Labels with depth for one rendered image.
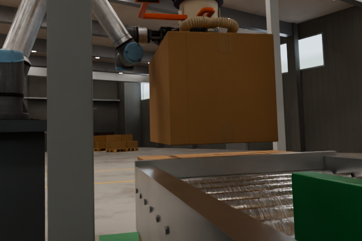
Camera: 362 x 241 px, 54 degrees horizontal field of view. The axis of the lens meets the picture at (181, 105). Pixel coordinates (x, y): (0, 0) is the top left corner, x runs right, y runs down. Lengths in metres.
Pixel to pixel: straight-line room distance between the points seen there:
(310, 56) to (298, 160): 10.32
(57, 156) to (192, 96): 0.81
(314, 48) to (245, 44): 10.17
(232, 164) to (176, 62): 0.40
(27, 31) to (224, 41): 0.85
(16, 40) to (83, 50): 1.18
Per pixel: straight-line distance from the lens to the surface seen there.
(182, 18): 1.55
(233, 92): 1.30
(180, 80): 1.25
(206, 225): 0.42
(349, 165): 1.24
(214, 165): 1.16
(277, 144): 4.74
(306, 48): 11.67
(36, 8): 1.73
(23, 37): 1.69
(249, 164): 1.20
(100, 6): 1.63
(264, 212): 0.68
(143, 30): 1.78
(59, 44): 0.52
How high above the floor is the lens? 0.69
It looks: 4 degrees up
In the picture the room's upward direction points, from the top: 2 degrees counter-clockwise
